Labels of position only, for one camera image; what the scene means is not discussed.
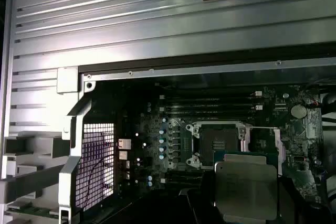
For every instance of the silver coin cell battery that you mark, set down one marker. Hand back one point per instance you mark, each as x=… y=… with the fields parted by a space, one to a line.
x=298 y=111

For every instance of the CPU socket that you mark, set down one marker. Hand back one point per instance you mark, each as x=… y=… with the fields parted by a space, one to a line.
x=223 y=140

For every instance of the silver rear port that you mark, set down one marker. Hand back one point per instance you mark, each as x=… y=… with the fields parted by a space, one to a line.
x=124 y=143
x=124 y=155

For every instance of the black RAM slot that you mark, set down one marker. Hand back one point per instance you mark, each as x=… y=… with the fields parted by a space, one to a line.
x=186 y=173
x=210 y=101
x=210 y=95
x=210 y=108
x=210 y=116
x=183 y=179

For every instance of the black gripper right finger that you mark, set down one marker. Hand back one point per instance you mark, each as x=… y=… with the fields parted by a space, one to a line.
x=291 y=203

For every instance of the silver square CPU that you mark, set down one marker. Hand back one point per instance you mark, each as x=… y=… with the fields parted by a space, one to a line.
x=245 y=190

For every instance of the green motherboard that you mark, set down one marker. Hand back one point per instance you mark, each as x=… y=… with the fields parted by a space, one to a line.
x=302 y=140

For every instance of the grey parts rack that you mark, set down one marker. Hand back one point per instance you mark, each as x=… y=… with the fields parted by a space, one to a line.
x=31 y=184

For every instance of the metal socket cover frame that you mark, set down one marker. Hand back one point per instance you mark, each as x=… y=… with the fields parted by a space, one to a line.
x=279 y=150

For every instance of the green RAM stick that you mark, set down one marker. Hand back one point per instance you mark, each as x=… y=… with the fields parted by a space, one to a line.
x=29 y=211

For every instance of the grey open PC case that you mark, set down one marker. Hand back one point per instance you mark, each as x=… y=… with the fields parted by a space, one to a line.
x=77 y=134

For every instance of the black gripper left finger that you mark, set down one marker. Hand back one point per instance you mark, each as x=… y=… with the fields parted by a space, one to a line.
x=199 y=203

